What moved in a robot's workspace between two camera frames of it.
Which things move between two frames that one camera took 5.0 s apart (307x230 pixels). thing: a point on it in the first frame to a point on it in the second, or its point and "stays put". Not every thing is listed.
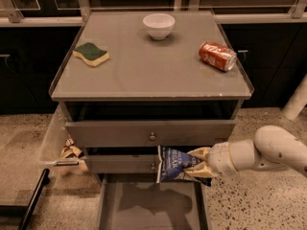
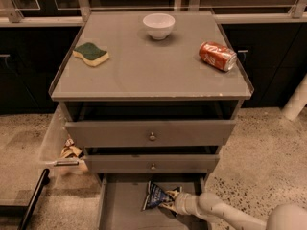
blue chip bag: (174, 164) to (154, 195)
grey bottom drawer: (143, 201) stays put
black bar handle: (43, 181) stays put
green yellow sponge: (91, 54) stays put
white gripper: (219, 159) to (181, 202)
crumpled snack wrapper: (70, 150) stays put
